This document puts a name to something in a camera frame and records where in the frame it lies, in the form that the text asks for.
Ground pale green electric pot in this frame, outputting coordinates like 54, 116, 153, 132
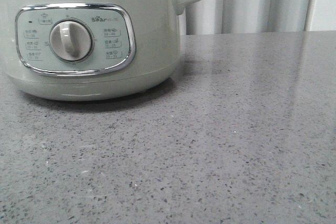
1, 0, 200, 101

